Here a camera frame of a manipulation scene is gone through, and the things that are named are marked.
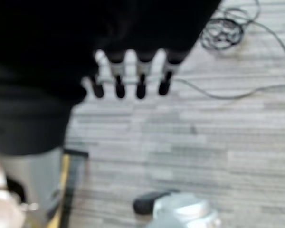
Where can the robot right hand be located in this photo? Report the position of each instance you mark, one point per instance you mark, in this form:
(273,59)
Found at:
(61,59)

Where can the robot dark foot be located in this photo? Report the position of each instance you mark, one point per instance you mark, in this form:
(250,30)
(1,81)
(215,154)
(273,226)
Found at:
(145,202)

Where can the black and yellow rack frame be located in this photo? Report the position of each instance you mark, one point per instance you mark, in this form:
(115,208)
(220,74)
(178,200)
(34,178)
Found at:
(72,180)

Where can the pale pink slipper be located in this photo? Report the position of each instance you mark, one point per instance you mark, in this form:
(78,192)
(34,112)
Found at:
(1,202)

